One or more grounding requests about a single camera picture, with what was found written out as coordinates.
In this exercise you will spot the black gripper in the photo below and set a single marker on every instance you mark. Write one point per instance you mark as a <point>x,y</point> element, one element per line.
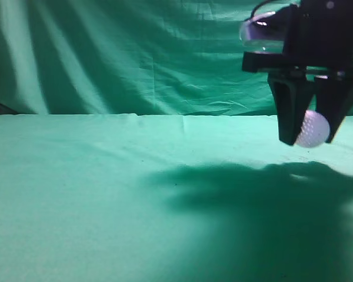
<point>319,35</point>

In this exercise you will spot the white dimpled golf ball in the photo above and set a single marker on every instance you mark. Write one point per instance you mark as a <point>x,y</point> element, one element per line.
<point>315,130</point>

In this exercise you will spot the green cloth backdrop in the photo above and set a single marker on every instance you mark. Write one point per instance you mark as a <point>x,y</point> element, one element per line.
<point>114,57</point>

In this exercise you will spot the green cloth table cover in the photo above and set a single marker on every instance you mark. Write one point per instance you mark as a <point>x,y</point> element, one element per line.
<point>171,198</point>

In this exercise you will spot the clear plastic wrist camera housing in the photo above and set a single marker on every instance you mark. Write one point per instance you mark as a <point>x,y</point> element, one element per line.
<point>265,33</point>

